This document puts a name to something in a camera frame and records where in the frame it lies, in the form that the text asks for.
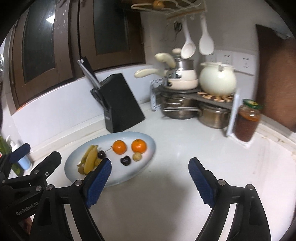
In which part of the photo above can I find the white ceramic round pot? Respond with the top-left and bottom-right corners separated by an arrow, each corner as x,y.
199,62 -> 237,97

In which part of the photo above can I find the cream saucepan lower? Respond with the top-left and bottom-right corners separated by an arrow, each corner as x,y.
134,68 -> 198,90

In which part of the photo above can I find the black knife block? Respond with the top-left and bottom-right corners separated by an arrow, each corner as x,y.
77,57 -> 145,133

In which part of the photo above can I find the white hanging hook rack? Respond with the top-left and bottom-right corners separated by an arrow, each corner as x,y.
130,0 -> 207,20

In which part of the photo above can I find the longan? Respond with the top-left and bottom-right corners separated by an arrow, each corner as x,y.
132,152 -> 142,162
95,158 -> 102,167
78,166 -> 85,175

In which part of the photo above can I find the dark round plum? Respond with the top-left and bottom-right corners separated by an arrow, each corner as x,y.
120,156 -> 132,166

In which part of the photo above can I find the white hanging rice spoon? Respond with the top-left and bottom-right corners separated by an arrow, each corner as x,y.
199,13 -> 215,55

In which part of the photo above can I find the white grey shelf rack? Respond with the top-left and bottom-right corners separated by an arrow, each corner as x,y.
150,79 -> 239,136

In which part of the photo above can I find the dark cherry with stem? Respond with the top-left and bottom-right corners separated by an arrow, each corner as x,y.
97,148 -> 112,159

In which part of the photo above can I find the steel pan under rack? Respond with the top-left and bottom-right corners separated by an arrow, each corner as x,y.
160,93 -> 202,120

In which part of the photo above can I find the brown wooden cutting board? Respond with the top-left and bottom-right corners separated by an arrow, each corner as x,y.
256,25 -> 295,132

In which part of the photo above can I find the dark brown window frame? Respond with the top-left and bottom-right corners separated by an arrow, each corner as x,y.
6,1 -> 145,108

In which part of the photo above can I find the orange mandarin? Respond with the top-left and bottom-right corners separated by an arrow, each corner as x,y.
112,140 -> 127,155
131,139 -> 147,154

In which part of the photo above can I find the glass jar green lid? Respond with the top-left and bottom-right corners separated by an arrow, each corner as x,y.
233,99 -> 262,142

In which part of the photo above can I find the wooden lattice trivet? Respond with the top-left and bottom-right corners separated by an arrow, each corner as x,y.
197,91 -> 234,103

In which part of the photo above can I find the steel pot under rack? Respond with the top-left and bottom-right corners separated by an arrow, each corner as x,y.
199,103 -> 231,129

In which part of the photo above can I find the light blue oval plate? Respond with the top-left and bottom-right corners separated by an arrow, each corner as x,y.
64,132 -> 156,187

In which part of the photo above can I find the blue soap dispenser bottle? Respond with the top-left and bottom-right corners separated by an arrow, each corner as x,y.
6,135 -> 32,171

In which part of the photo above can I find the white wall socket strip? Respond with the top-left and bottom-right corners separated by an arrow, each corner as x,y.
205,50 -> 256,76

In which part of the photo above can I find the white pad under jar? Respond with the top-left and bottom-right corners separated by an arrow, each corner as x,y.
228,133 -> 255,149

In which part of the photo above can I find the white hanging ladle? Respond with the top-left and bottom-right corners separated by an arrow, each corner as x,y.
181,18 -> 196,59

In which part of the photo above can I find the yellow banana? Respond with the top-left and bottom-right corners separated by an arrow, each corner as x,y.
77,145 -> 95,167
84,146 -> 98,175

